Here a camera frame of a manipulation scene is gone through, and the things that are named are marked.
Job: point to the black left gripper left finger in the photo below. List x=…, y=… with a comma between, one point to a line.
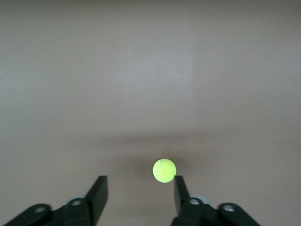
x=94, y=207

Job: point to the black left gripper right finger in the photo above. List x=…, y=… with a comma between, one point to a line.
x=188, y=209

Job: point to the yellow-green tennis ball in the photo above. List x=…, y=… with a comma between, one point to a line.
x=164, y=170

